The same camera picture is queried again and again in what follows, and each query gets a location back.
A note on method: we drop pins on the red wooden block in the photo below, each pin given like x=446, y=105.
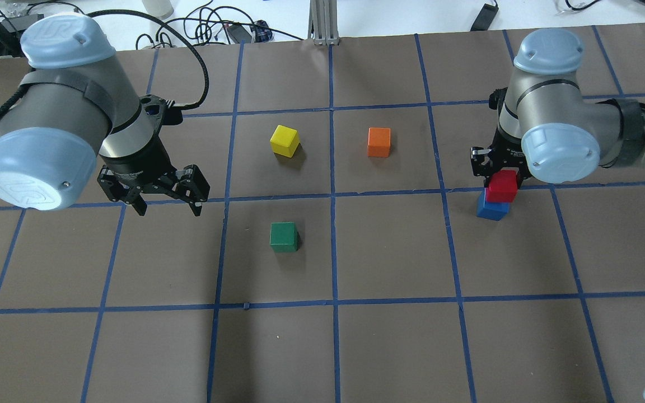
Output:
x=502, y=187

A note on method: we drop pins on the black power adapter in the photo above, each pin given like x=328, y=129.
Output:
x=239, y=34
x=485, y=17

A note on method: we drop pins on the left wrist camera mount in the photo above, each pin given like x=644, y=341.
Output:
x=161, y=112

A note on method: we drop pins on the green wooden block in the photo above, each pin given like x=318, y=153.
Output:
x=283, y=237

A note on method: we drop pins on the aluminium frame post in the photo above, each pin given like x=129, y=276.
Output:
x=323, y=23

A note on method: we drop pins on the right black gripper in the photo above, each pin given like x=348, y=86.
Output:
x=506, y=154

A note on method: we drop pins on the yellow wooden block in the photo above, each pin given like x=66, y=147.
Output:
x=284, y=141

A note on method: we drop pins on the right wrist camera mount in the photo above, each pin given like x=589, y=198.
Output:
x=496, y=101

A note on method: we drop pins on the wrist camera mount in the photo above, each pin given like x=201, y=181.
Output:
x=161, y=112
x=496, y=101

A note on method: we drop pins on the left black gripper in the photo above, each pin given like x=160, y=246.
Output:
x=136, y=160

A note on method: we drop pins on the blue wooden block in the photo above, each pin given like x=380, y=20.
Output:
x=490, y=210

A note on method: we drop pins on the orange wooden block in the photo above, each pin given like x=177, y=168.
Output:
x=379, y=142

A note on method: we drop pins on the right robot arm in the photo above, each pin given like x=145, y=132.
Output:
x=589, y=156

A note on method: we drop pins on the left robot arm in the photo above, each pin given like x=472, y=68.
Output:
x=75, y=105

